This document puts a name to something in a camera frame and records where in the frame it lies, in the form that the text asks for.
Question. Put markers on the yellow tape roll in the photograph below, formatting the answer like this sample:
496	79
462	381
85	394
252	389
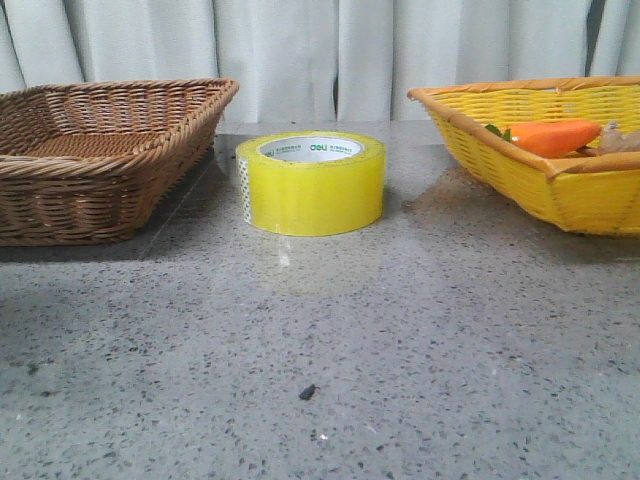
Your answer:
311	183

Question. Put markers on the small black debris chip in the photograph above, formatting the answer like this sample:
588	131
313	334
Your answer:
307	393

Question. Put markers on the white curtain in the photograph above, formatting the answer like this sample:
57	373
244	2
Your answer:
316	60

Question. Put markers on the brown wicker basket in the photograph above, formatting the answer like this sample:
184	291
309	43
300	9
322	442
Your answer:
87	163

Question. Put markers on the orange toy carrot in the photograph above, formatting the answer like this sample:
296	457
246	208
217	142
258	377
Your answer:
549	139

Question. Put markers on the yellow woven basket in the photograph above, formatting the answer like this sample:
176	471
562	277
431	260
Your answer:
592	194

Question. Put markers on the beige ginger root piece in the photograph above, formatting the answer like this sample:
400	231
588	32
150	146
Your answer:
613	140

